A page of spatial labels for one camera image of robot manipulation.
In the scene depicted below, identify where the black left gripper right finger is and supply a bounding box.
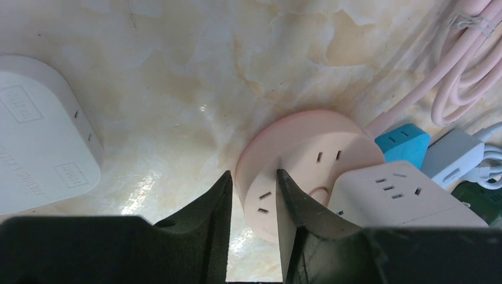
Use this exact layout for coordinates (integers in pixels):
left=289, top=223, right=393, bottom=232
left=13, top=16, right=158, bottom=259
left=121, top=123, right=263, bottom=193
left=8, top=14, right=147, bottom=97
left=276, top=169, right=501, bottom=283

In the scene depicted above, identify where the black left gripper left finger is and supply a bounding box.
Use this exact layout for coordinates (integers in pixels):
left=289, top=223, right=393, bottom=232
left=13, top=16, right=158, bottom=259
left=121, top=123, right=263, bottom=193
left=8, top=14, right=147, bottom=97
left=1, top=171, right=233, bottom=283

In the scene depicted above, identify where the white cube socket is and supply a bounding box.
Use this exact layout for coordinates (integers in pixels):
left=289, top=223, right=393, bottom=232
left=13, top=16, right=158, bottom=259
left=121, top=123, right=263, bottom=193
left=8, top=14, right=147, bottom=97
left=327, top=161, right=487, bottom=228

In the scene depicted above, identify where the pink round plug base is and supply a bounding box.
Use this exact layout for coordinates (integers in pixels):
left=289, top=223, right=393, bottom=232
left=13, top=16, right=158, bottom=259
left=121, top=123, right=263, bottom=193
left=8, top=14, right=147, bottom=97
left=234, top=110, right=385, bottom=243

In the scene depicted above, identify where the small blue plug adapter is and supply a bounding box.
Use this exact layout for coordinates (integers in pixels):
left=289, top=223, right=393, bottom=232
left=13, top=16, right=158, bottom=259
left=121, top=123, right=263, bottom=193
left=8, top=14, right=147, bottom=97
left=375, top=123, right=431, bottom=169

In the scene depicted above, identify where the light blue power strip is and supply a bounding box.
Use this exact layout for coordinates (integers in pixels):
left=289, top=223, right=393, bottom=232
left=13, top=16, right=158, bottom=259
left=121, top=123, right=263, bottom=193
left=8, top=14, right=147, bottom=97
left=420, top=130, right=485, bottom=189

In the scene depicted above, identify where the white plug adapter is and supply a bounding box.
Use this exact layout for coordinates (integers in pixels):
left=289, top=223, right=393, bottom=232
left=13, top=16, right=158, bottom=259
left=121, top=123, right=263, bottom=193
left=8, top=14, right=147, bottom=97
left=1, top=55, right=104, bottom=215

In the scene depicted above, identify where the dark green cube socket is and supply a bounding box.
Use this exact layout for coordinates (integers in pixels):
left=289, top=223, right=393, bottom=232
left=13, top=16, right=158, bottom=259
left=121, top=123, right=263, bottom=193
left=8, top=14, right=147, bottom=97
left=452, top=181, right=501, bottom=228

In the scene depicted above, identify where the pink coiled cable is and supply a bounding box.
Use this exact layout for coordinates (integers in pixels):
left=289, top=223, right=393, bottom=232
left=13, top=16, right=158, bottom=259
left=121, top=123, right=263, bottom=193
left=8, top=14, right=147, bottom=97
left=362, top=0, right=502, bottom=140

